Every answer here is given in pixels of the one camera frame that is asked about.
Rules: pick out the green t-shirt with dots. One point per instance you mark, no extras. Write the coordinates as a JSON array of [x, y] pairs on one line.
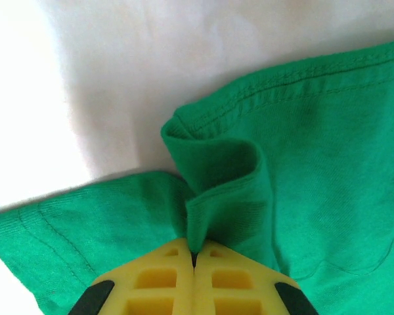
[[315, 164]]

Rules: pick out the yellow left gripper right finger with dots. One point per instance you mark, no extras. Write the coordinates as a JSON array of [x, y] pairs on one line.
[[236, 282]]

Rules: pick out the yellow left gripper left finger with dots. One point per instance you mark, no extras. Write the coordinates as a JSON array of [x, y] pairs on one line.
[[157, 282]]

